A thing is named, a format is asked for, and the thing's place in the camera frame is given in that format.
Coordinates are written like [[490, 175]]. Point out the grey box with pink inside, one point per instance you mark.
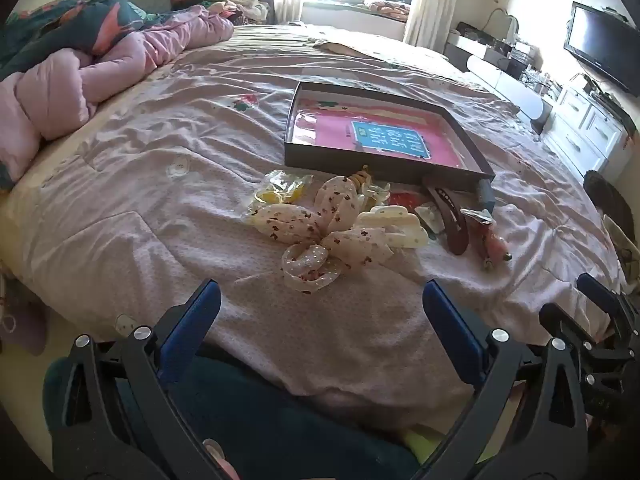
[[325, 130]]

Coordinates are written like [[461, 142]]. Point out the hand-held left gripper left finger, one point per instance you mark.
[[200, 310]]

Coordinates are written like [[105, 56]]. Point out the white round mirror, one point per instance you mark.
[[510, 22]]

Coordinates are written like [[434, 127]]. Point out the pink floral-backed quilt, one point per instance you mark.
[[50, 95]]

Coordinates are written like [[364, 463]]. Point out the white desk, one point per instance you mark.
[[475, 47]]

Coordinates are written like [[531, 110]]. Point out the pink fluffy hair clip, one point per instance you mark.
[[497, 247]]

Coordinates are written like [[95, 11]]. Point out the white curtain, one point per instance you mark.
[[430, 5]]

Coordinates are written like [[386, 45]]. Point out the person's teal pants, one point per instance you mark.
[[260, 410]]

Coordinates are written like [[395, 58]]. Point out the red strawberry hair clip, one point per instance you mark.
[[402, 199]]

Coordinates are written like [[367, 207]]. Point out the pile of clothes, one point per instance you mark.
[[235, 2]]

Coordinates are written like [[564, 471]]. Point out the grey-blue hair clip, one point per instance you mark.
[[485, 197]]

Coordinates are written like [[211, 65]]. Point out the maroon banana hair clip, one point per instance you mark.
[[452, 225]]

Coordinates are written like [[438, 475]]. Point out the dark round stool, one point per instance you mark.
[[602, 195]]

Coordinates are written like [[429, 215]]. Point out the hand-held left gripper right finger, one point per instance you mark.
[[450, 320]]

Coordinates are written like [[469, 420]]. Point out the black flat television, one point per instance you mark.
[[605, 45]]

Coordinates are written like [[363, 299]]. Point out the small clear plastic packet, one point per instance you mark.
[[429, 217]]

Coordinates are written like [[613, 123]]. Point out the clear pearl claw clip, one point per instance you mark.
[[377, 192]]

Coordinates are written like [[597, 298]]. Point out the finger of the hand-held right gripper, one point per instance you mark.
[[560, 322], [597, 290]]

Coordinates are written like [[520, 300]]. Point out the white drawer cabinet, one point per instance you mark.
[[585, 130]]

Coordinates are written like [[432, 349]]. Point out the white claw hair clip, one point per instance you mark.
[[395, 222]]

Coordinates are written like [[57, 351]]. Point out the polka dot fabric scrunchie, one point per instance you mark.
[[320, 230]]

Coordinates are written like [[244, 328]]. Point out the clothes on window sill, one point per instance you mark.
[[390, 6]]

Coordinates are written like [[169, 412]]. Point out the white padded bench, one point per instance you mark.
[[505, 85]]

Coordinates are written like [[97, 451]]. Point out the yellow item in plastic bag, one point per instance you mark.
[[280, 195]]

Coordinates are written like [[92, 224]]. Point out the pink printed bedsheet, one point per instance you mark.
[[175, 260]]

